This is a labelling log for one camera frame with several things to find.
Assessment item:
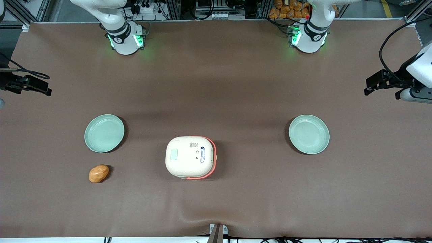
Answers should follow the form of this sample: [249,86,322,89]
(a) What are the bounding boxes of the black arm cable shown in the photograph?
[0,58,51,80]
[379,17,432,85]

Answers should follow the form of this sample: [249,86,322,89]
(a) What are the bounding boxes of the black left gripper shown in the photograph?
[364,73,414,96]

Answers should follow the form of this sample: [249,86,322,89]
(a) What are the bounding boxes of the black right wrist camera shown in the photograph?
[24,75,48,89]

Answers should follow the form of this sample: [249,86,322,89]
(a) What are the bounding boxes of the pale green round plate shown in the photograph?
[84,114,125,153]
[288,115,330,155]

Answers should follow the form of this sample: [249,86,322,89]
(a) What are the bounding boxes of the white power strip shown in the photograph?
[133,3,163,16]

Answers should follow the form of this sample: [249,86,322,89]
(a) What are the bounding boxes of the cream rice cooker orange trim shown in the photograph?
[165,136,218,180]

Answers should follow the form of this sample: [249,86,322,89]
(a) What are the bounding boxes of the aluminium frame profile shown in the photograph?
[403,0,432,27]
[0,0,51,28]

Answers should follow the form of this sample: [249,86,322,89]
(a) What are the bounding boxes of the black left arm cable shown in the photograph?
[379,17,432,85]

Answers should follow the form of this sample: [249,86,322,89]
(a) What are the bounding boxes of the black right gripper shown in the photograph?
[4,80,52,97]

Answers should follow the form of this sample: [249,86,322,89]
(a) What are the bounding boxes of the golden brown bread roll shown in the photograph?
[89,164,110,183]

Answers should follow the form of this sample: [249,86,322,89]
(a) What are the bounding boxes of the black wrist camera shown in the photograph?
[366,69,392,87]
[24,75,48,89]

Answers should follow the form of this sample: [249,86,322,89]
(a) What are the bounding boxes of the brown table mat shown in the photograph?
[0,20,432,239]

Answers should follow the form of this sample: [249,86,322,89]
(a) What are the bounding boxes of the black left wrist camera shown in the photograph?
[366,69,392,87]

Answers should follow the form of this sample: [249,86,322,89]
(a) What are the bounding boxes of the pile of orange bread rolls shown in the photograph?
[269,0,311,20]

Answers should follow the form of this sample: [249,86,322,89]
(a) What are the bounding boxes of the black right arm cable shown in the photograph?
[0,58,51,80]

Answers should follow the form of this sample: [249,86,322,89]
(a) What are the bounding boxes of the grey metal camera post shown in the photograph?
[207,223,228,243]

